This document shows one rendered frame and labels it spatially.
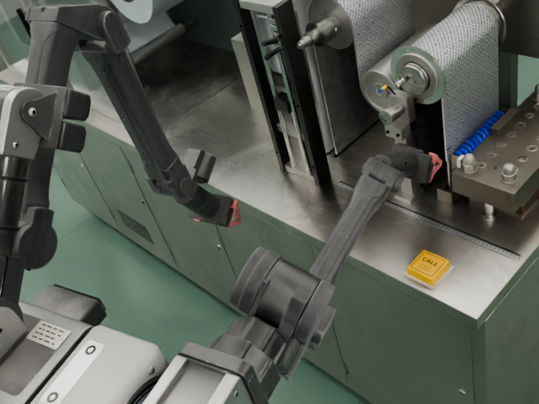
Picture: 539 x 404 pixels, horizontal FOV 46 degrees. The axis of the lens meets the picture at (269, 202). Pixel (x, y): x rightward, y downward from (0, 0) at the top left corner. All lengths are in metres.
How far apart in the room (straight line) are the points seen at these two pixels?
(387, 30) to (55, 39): 0.90
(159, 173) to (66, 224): 2.40
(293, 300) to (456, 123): 0.97
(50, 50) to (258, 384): 0.64
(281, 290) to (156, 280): 2.35
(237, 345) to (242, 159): 1.33
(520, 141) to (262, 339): 1.08
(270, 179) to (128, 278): 1.42
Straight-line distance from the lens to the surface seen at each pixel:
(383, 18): 1.66
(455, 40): 1.53
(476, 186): 1.55
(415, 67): 1.47
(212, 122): 2.21
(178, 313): 2.86
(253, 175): 1.90
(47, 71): 1.07
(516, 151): 1.62
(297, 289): 0.72
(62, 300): 0.85
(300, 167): 1.84
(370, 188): 1.29
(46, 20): 1.09
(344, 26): 1.60
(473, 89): 1.62
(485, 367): 1.61
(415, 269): 1.49
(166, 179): 1.30
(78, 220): 3.64
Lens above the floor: 2.02
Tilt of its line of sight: 39 degrees down
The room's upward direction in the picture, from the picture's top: 17 degrees counter-clockwise
